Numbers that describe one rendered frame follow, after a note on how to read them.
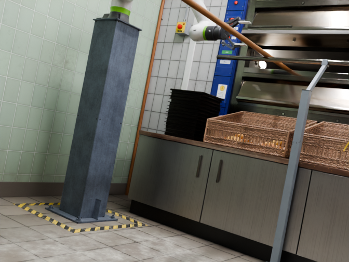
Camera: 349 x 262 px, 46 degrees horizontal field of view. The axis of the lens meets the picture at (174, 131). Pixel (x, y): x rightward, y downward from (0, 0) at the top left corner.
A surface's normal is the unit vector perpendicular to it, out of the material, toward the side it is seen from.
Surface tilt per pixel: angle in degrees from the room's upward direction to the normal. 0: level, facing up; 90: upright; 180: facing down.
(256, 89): 70
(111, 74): 90
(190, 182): 90
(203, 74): 90
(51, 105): 90
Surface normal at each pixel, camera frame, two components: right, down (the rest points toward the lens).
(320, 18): -0.48, -0.44
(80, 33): 0.80, 0.15
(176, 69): -0.58, -0.11
